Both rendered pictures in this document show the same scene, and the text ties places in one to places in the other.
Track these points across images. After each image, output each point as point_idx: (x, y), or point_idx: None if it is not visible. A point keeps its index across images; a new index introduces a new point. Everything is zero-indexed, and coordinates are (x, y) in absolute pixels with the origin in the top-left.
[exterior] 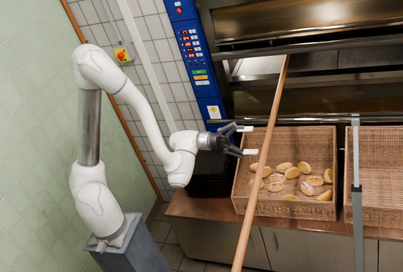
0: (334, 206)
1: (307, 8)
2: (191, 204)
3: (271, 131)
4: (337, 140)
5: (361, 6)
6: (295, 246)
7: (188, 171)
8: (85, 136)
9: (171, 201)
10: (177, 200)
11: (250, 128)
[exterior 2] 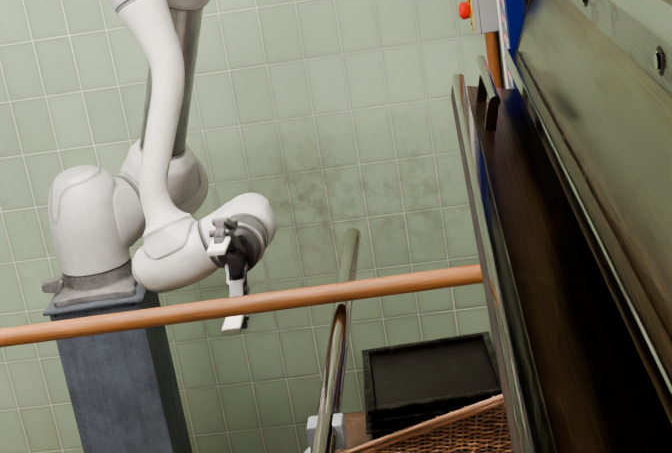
0: None
1: (570, 48)
2: (354, 445)
3: (254, 300)
4: None
5: (595, 109)
6: None
7: (158, 261)
8: (146, 88)
9: (361, 413)
10: (364, 421)
11: (216, 249)
